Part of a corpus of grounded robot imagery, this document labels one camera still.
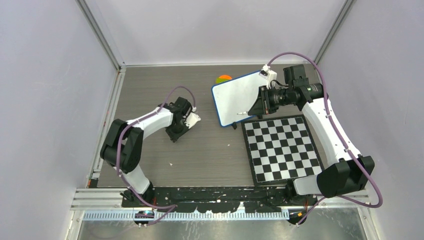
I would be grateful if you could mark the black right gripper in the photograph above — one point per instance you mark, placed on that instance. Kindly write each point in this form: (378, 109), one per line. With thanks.
(263, 105)

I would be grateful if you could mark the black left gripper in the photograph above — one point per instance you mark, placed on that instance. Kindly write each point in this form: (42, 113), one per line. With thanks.
(174, 136)

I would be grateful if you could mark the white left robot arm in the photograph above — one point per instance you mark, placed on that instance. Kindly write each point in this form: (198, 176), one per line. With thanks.
(122, 147)

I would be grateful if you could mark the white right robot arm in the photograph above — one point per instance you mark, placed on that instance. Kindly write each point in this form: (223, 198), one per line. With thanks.
(348, 170)

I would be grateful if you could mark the blue framed whiteboard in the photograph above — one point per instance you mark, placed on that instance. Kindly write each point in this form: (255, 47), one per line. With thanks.
(236, 96)

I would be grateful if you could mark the black white checkerboard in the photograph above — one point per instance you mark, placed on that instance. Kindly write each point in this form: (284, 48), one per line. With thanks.
(280, 149)

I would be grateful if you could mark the orange green round object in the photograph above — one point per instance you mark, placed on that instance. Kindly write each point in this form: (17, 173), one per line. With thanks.
(222, 79)

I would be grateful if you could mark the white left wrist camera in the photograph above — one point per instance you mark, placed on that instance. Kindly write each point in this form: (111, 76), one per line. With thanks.
(192, 118)

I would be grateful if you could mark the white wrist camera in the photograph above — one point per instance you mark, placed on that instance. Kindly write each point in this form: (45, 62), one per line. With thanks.
(192, 118)
(268, 74)

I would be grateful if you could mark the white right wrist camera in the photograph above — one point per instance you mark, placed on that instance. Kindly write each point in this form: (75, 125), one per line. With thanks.
(268, 74)

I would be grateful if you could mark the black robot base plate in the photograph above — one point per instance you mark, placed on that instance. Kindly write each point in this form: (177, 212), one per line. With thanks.
(254, 199)

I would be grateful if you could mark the aluminium front frame rail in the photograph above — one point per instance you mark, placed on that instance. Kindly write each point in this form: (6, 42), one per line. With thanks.
(116, 204)

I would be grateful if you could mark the aluminium left frame post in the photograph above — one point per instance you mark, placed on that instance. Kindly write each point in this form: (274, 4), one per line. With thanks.
(93, 22)

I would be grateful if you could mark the aluminium frame post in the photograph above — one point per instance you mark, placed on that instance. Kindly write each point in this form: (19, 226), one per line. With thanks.
(337, 24)
(93, 22)

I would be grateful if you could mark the aluminium right frame post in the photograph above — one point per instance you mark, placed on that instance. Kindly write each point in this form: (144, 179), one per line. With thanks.
(337, 24)

